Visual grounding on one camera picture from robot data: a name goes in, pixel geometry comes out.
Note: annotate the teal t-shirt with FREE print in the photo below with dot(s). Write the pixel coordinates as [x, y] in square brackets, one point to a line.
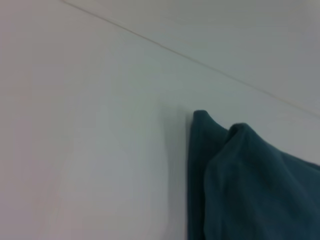
[250, 187]

